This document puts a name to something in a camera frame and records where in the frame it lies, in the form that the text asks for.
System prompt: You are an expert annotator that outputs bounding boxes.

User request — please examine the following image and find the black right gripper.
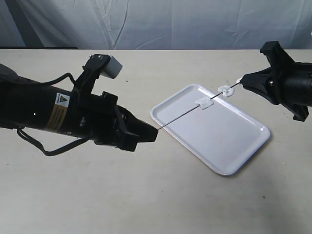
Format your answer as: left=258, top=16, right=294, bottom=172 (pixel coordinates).
left=240, top=41, right=308, bottom=121

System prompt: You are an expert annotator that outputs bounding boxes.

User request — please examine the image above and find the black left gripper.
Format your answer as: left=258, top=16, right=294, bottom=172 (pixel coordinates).
left=68, top=92, right=158, bottom=152

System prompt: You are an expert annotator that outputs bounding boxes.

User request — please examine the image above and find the white foam piece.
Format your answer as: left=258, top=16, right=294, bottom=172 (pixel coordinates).
left=195, top=97, right=214, bottom=110
left=217, top=85, right=234, bottom=98

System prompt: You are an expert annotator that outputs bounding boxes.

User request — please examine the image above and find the thin metal skewer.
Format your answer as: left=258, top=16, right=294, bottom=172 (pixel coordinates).
left=158, top=83, right=240, bottom=130

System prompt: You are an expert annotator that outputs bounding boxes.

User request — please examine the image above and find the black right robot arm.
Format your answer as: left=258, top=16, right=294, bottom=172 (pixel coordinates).
left=240, top=41, right=312, bottom=122

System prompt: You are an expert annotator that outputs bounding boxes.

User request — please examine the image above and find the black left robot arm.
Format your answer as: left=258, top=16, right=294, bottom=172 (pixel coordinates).
left=0, top=65, right=158, bottom=156

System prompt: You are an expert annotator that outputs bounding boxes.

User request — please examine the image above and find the white rectangular plastic tray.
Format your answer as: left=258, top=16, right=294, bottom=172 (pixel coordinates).
left=150, top=84, right=271, bottom=176

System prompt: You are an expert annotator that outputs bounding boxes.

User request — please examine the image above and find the grey-blue backdrop cloth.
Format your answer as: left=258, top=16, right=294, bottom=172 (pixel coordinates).
left=0, top=0, right=312, bottom=50

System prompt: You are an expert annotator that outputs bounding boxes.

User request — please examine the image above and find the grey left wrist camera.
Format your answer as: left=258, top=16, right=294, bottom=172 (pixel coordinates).
left=82, top=54, right=123, bottom=80

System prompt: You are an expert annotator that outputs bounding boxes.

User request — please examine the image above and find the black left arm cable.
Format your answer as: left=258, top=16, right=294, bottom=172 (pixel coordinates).
left=16, top=72, right=89, bottom=156

